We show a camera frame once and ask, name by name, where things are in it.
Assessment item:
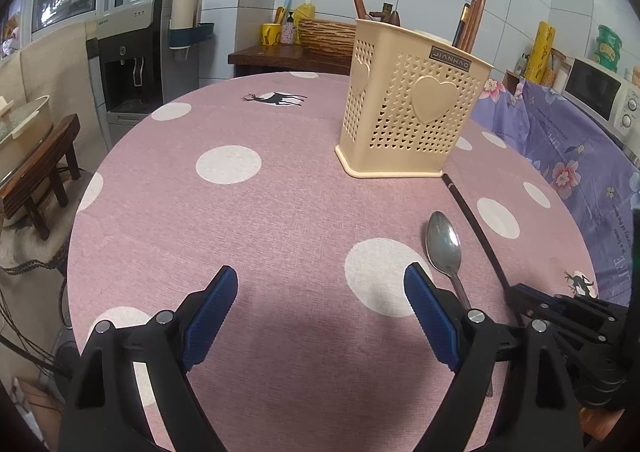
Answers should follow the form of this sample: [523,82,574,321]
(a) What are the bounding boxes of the beige plastic utensil holder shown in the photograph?
[335,18,493,179]

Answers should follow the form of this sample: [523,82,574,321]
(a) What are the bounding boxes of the stack of green packets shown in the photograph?
[595,25,623,70]

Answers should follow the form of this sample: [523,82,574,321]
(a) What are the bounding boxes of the woven wooden basin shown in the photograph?
[298,18,358,53]

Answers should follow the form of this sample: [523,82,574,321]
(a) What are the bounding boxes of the wooden stool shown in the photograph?
[0,113,82,240]

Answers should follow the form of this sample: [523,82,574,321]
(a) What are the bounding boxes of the yellow packet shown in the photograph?
[530,21,557,83]

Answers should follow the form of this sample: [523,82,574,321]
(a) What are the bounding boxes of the wooden counter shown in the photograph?
[228,45,353,78]

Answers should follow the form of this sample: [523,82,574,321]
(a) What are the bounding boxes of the paper cup tube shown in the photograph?
[171,0,203,28]

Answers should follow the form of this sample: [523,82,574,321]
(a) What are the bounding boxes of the teal cup holder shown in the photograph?
[167,22,216,52]

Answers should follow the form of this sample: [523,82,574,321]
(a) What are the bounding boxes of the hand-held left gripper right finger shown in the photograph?
[403,262,586,452]

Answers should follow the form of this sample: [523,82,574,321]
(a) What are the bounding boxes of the black floor cables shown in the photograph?
[0,277,76,378]

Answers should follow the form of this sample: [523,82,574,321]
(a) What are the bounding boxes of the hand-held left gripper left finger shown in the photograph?
[57,265,239,452]

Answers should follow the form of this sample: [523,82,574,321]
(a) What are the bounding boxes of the purple floral cloth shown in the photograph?
[470,77,640,308]

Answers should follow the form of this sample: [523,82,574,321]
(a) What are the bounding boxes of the white microwave oven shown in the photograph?
[562,56,640,135]

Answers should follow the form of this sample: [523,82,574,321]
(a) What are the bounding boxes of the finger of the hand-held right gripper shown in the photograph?
[507,299,556,333]
[510,283,568,314]

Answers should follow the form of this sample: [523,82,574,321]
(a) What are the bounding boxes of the pink polka dot tablecloth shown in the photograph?
[67,71,601,452]

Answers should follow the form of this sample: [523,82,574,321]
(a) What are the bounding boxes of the metal spoon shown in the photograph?
[425,211,493,398]

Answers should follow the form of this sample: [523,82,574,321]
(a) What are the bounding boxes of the yellow soap bottle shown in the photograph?
[294,0,317,28]

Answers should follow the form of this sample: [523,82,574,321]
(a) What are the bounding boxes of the pale pot with lid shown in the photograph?
[0,95,53,178]

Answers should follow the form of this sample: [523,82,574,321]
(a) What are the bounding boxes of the water dispenser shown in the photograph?
[86,0,173,125]

